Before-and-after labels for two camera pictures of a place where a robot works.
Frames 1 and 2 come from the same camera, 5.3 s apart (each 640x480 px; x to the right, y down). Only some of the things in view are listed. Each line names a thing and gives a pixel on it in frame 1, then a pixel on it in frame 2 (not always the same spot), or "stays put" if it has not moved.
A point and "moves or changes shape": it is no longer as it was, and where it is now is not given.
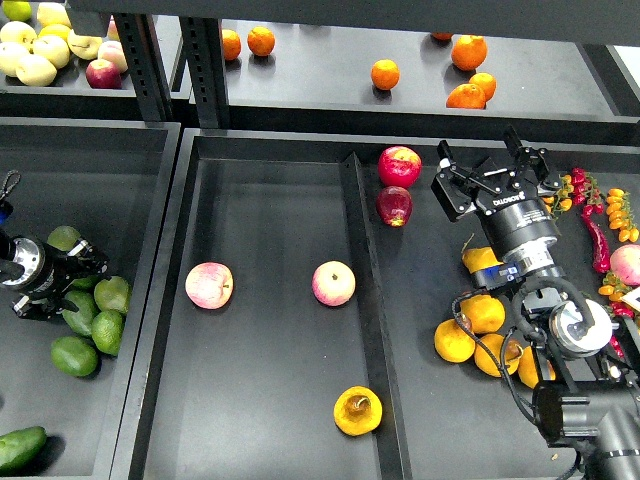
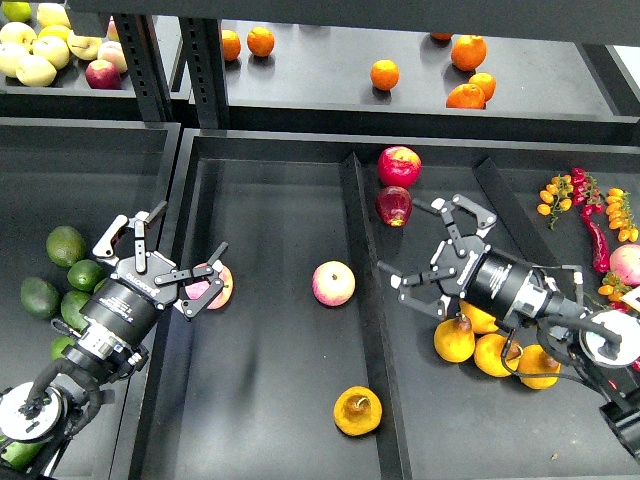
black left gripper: [47, 271] to [129, 302]
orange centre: [385, 74] stays put
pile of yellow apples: [34, 56] stays put
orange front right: [468, 97] stays put
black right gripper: [521, 226] to [490, 280]
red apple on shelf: [102, 74] stays put
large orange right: [469, 51] stays put
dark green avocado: [82, 320] moves or changes shape
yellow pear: [357, 410] stays put
